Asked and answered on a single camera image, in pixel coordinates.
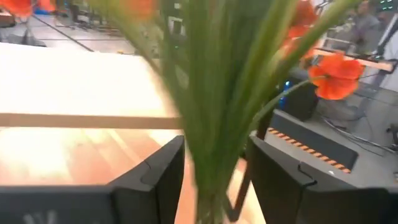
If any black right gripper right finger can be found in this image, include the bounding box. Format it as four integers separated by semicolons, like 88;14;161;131
248;133;318;224

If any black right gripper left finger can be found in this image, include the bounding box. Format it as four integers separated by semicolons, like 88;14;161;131
108;135;186;224

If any wide ribbed glass jar vase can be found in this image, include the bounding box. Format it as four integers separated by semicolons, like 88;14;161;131
194;189;226;224

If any orange artificial flower bunch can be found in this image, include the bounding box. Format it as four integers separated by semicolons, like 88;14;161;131
0;0;365;224

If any black orange-striped floor mat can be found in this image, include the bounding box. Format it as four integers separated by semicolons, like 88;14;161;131
266;108;359;175

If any black computer tower blue light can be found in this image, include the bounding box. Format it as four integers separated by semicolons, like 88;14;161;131
278;67;320;122

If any wooden background table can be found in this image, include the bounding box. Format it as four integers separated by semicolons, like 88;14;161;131
312;46;394;73

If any person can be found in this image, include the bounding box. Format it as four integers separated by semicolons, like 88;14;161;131
349;0;381;54

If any wooden shelf with black frame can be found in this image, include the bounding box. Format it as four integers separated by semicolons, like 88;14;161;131
0;42;276;223

